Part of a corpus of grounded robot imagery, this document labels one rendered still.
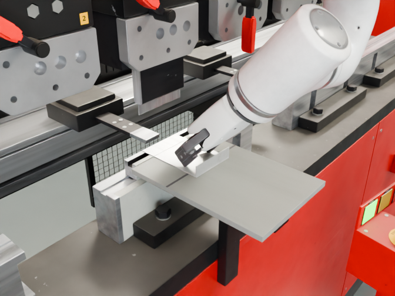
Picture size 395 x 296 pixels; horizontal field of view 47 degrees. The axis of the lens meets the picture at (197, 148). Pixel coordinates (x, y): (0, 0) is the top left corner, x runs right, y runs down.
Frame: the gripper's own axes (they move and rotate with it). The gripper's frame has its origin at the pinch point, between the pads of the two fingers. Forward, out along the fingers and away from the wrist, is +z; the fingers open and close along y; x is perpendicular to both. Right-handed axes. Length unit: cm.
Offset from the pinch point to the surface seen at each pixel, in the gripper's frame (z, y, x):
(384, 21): 50, -215, -18
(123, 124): 14.0, 0.0, -13.3
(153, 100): -0.1, 2.1, -10.7
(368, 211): 2.1, -31.1, 29.5
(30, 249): 152, -17, -20
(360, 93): 9, -70, 8
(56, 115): 23.7, 5.8, -23.8
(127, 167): 8.5, 8.2, -4.3
